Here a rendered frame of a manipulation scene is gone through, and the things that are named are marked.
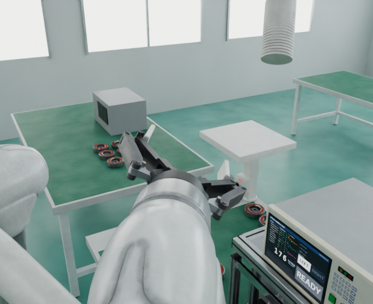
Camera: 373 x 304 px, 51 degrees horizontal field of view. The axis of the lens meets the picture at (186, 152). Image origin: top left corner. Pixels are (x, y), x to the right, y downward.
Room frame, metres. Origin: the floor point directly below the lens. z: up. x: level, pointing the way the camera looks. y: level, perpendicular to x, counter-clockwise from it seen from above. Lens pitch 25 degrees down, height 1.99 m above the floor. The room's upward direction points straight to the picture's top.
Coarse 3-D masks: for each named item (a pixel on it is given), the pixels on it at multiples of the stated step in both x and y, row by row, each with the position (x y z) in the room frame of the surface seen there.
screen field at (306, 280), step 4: (296, 268) 0.92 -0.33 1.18; (300, 268) 0.91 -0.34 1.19; (296, 272) 0.92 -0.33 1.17; (300, 272) 0.91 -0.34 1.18; (304, 272) 0.89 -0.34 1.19; (296, 276) 0.92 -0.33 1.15; (300, 276) 0.90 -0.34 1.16; (304, 276) 0.89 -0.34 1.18; (308, 276) 0.88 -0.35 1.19; (300, 280) 0.90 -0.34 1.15; (304, 280) 0.89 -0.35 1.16; (308, 280) 0.88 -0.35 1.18; (312, 280) 0.87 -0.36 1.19; (304, 284) 0.89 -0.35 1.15; (308, 284) 0.87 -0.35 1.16; (312, 284) 0.86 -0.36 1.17; (316, 284) 0.85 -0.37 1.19; (308, 288) 0.87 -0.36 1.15; (312, 288) 0.86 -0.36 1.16; (316, 288) 0.85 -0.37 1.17; (320, 288) 0.84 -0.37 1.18; (312, 292) 0.86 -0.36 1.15; (316, 292) 0.85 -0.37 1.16; (320, 292) 0.84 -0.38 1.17; (316, 296) 0.84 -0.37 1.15; (320, 296) 0.83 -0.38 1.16; (320, 300) 0.83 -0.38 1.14
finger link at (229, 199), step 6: (240, 186) 0.51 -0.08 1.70; (228, 192) 0.48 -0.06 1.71; (234, 192) 0.48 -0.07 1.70; (240, 192) 0.49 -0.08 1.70; (222, 198) 0.45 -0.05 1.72; (228, 198) 0.46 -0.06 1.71; (234, 198) 0.47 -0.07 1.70; (240, 198) 0.50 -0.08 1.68; (222, 204) 0.43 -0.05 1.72; (228, 204) 0.44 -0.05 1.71; (234, 204) 0.49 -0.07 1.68; (216, 216) 0.43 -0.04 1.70
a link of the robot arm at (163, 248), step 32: (128, 224) 0.28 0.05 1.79; (160, 224) 0.27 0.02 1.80; (192, 224) 0.29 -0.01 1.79; (128, 256) 0.24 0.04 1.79; (160, 256) 0.23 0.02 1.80; (192, 256) 0.24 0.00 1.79; (96, 288) 0.22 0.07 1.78; (128, 288) 0.21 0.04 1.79; (160, 288) 0.21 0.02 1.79; (192, 288) 0.22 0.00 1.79
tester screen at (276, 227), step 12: (276, 228) 1.01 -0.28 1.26; (276, 240) 1.00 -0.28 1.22; (288, 240) 0.96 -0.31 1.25; (300, 240) 0.92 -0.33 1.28; (288, 252) 0.96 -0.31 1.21; (300, 252) 0.92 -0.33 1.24; (312, 252) 0.88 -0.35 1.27; (288, 264) 0.95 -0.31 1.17; (312, 264) 0.87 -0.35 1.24; (324, 264) 0.84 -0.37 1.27; (312, 276) 0.87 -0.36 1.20
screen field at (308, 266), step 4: (300, 256) 0.91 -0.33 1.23; (300, 260) 0.91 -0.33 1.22; (304, 260) 0.90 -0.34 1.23; (300, 264) 0.91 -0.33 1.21; (304, 264) 0.90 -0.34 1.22; (308, 264) 0.88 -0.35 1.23; (308, 268) 0.88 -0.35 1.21; (312, 268) 0.87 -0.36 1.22; (316, 268) 0.86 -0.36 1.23; (312, 272) 0.87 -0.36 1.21; (316, 272) 0.86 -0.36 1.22; (320, 272) 0.85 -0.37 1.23; (316, 276) 0.86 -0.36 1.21; (320, 276) 0.84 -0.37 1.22; (324, 276) 0.83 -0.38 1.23; (320, 280) 0.84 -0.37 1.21; (324, 280) 0.83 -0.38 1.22
